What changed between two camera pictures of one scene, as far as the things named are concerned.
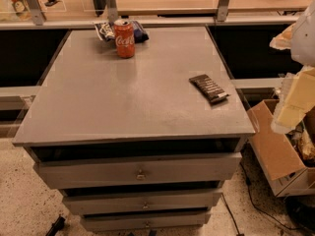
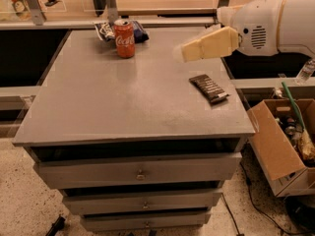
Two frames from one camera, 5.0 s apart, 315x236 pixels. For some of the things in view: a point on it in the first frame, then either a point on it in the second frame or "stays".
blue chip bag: x=106 y=31 stays
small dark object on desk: x=51 y=1 stays
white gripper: x=304 y=38 to x=256 y=27
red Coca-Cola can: x=124 y=38 stays
